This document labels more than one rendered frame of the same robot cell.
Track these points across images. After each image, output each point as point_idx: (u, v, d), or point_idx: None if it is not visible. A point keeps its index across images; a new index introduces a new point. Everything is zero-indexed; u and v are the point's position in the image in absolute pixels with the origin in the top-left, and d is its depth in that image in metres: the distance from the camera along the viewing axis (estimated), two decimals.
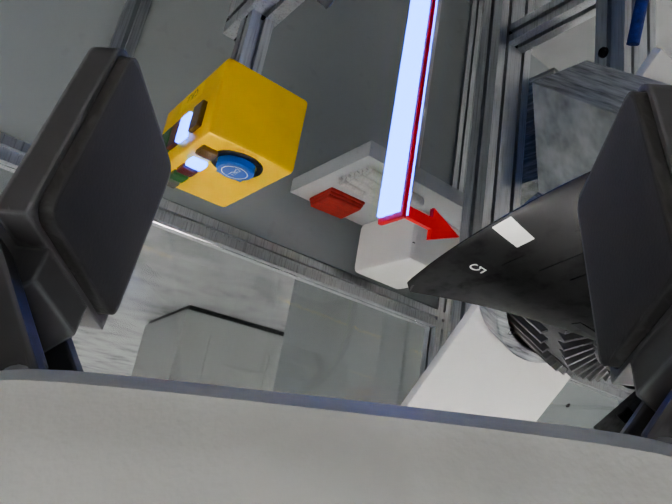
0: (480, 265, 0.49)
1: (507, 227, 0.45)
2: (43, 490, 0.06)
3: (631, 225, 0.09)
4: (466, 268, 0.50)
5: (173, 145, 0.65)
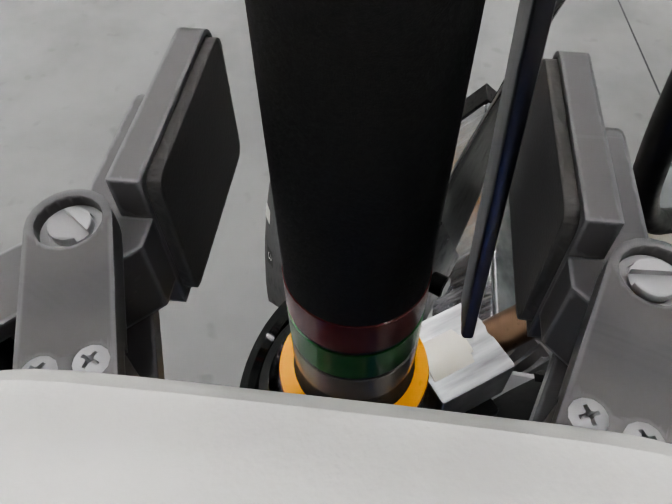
0: None
1: None
2: (43, 490, 0.06)
3: (539, 183, 0.10)
4: None
5: None
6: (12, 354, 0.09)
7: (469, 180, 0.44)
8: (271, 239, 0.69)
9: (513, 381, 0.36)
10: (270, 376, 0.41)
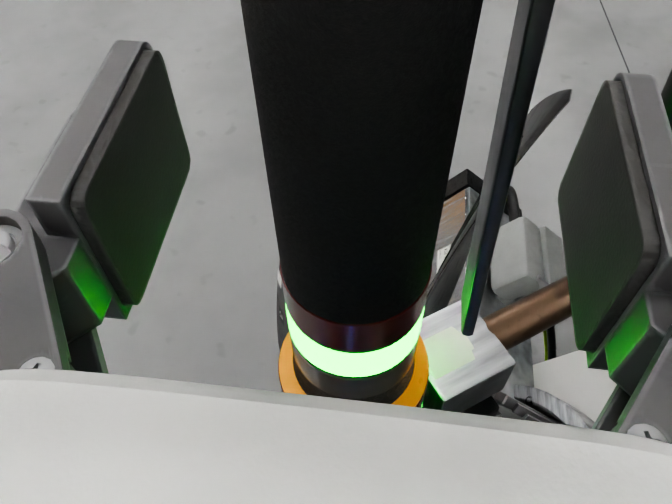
0: None
1: None
2: (43, 490, 0.06)
3: (605, 211, 0.10)
4: None
5: None
6: None
7: (444, 286, 0.55)
8: (282, 302, 0.81)
9: None
10: None
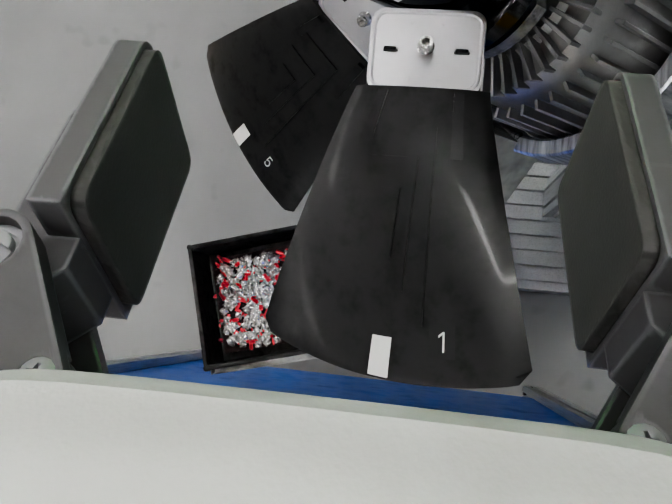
0: (265, 159, 0.73)
1: (238, 137, 0.75)
2: (43, 490, 0.06)
3: (604, 211, 0.10)
4: (268, 168, 0.73)
5: None
6: None
7: None
8: None
9: (465, 69, 0.47)
10: None
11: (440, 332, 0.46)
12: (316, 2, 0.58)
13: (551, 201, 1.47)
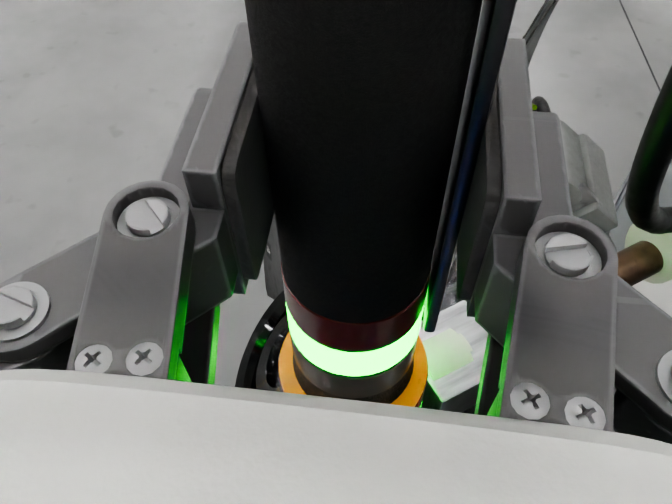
0: None
1: None
2: (43, 490, 0.06)
3: (474, 165, 0.10)
4: None
5: None
6: (84, 351, 0.09)
7: None
8: None
9: None
10: (285, 329, 0.40)
11: None
12: None
13: None
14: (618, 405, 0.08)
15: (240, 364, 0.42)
